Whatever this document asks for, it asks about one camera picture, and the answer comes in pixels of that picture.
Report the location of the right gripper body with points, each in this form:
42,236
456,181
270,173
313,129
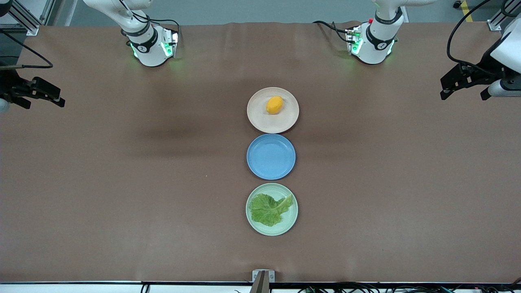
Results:
9,86

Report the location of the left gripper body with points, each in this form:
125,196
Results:
484,66

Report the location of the yellow lemon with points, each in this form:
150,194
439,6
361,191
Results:
274,105

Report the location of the green lettuce leaf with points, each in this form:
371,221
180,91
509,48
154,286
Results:
266,209

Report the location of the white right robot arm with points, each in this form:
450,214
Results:
148,49

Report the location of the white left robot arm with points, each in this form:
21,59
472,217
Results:
376,44

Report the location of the small black floor knob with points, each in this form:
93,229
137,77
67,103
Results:
457,5

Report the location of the brown table mat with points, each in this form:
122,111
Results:
122,183

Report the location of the white table edge strip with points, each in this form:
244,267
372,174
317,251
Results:
73,288

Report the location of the beige round plate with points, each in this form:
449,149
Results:
260,120

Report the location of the blue round plate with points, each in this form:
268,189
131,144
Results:
270,156

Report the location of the pale green round plate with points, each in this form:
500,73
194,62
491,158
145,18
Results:
291,221

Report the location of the aluminium frame profile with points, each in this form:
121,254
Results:
24,20
498,20

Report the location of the grey metal bracket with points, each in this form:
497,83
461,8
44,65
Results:
263,276

